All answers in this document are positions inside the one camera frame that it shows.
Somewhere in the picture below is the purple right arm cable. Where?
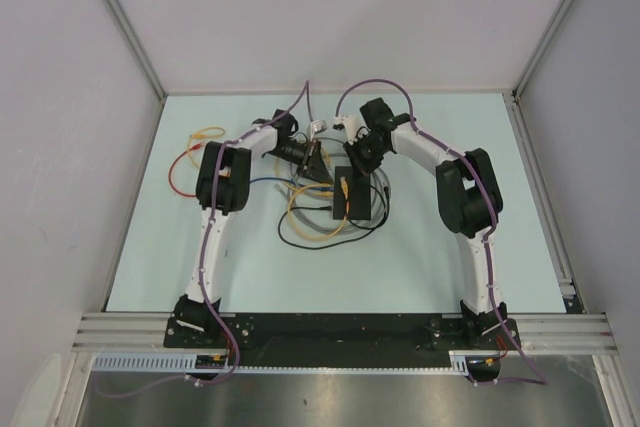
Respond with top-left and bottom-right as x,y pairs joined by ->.
335,77 -> 547,386

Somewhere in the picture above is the grey ethernet cable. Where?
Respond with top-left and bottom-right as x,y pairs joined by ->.
272,136 -> 394,241

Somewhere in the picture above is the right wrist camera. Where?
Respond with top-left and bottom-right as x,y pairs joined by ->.
333,115 -> 364,143

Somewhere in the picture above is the blue ethernet cable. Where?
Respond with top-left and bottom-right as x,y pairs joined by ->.
248,176 -> 334,197

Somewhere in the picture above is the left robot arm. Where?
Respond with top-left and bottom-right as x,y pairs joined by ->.
173,110 -> 332,347

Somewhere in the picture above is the aluminium frame rail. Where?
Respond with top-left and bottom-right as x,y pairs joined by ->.
72,313 -> 617,355

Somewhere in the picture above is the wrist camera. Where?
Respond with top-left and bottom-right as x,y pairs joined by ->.
307,120 -> 327,139
333,115 -> 364,143

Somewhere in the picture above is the yellow ethernet cable on switch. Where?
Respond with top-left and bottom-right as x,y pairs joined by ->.
288,175 -> 352,241

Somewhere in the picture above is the yellow ethernet cable top port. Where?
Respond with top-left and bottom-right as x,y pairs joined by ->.
186,126 -> 224,168

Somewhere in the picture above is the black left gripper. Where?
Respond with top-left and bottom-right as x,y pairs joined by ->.
268,139 -> 333,186

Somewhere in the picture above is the black power cable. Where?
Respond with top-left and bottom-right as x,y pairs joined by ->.
277,181 -> 394,251

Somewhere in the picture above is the red ethernet cable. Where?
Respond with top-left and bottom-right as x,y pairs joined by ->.
167,139 -> 204,198

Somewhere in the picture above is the black network switch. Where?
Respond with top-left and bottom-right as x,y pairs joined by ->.
332,166 -> 372,221

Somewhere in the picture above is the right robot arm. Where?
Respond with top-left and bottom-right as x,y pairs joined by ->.
333,98 -> 511,348

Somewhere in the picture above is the grey cable duct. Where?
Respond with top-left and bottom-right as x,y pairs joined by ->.
92,352 -> 469,376

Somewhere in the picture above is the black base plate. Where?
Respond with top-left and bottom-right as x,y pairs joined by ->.
164,311 -> 521,368

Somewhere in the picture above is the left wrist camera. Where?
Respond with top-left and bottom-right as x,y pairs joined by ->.
307,120 -> 327,139

